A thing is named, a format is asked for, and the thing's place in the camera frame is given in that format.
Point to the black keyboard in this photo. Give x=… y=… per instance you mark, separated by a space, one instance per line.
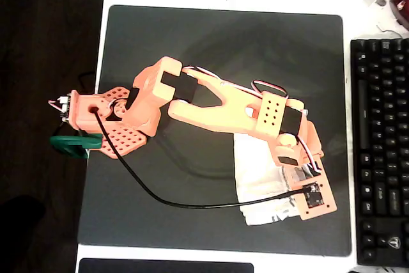
x=380 y=158

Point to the orange camera mount plate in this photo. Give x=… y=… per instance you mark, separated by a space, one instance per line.
x=329 y=209

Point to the salmon orange robot arm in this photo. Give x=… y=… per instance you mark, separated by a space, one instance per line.
x=230 y=110

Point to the black rounded object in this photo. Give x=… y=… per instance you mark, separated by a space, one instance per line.
x=19 y=215

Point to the white striped cloth towel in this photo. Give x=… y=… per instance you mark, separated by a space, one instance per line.
x=255 y=170

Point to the black desk mat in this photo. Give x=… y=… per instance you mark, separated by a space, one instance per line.
x=223 y=46

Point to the small controller board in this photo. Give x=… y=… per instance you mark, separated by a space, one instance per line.
x=65 y=103

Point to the small grey coin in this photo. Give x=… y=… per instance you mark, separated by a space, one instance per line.
x=380 y=1

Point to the black flat pad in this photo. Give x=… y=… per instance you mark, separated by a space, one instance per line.
x=159 y=266

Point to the green table clamp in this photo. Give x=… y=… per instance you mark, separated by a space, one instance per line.
x=70 y=143

